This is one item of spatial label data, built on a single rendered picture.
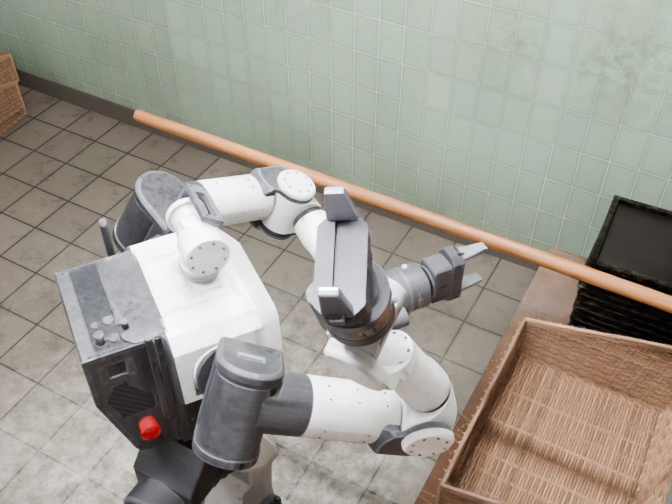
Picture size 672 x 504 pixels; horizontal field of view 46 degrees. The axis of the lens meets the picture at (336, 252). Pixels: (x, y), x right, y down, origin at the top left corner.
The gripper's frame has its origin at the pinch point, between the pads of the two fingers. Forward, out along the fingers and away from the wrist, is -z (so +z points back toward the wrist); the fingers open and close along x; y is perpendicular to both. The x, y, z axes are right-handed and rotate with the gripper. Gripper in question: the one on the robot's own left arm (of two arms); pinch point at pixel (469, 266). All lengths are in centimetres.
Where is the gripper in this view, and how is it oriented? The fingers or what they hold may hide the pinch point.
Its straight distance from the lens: 155.0
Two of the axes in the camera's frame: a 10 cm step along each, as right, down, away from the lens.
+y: 4.3, 6.2, -6.6
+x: 0.1, 7.3, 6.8
